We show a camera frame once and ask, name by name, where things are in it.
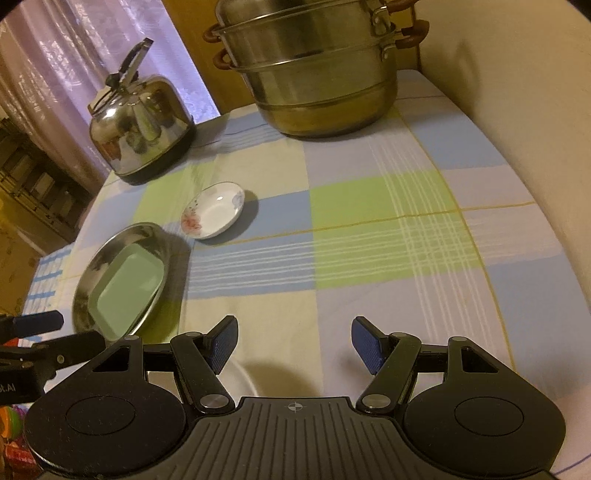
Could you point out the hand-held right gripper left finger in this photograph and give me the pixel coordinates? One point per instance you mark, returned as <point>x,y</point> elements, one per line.
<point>225,344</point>

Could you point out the dark wooden rack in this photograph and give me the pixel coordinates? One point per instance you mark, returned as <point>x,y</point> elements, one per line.
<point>37,184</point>

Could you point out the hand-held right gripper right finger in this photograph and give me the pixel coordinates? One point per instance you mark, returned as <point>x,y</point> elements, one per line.
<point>364,344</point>

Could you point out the green rectangular plate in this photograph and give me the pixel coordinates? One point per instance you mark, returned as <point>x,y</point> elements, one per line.
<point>129,288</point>

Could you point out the round stainless steel plate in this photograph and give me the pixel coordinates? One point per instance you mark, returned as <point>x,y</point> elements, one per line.
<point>94,272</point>

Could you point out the pastel checked tablecloth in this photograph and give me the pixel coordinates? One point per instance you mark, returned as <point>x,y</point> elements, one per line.
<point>369,230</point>

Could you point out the brown wooden panel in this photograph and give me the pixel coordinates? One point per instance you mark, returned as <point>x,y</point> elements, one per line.
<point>198,55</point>

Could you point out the colourful plastic packet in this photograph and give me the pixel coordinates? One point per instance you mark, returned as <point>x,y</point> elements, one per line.
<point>14,443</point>

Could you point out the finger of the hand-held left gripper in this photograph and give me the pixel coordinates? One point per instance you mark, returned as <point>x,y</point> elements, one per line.
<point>74,347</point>
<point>41,321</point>

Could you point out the stainless steel kettle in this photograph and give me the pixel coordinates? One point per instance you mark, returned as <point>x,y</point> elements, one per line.
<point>138,124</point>

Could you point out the stainless steel steamer pot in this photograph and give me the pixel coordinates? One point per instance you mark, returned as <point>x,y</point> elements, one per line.
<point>318,69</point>

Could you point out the sheer lilac curtain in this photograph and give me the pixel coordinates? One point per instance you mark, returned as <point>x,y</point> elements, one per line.
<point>69,50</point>

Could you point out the blue white checked cloth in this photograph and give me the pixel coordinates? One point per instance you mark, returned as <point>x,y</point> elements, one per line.
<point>46,281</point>

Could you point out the small floral white dish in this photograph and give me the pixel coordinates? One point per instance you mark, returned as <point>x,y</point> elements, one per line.
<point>213,211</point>

